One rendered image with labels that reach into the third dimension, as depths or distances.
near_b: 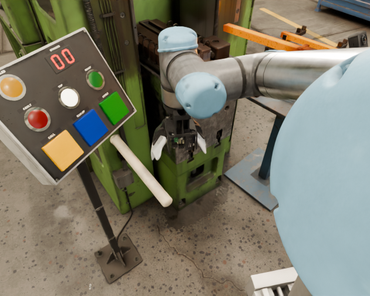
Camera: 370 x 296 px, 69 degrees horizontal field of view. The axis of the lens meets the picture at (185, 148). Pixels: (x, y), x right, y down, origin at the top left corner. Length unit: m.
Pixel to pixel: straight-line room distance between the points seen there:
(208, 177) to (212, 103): 1.29
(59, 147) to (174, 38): 0.39
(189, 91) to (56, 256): 1.47
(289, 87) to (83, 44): 0.60
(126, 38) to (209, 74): 0.71
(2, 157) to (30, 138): 1.75
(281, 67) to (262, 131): 1.93
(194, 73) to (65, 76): 0.42
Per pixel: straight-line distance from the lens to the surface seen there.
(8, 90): 0.71
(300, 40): 1.41
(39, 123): 0.72
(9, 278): 1.83
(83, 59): 0.82
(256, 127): 2.37
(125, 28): 1.11
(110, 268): 1.63
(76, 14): 1.03
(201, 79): 0.43
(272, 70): 0.44
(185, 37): 0.52
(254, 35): 1.01
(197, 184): 1.68
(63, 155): 0.73
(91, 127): 0.77
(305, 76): 0.38
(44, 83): 0.75
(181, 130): 0.61
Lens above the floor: 1.49
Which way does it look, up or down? 45 degrees down
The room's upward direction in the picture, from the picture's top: straight up
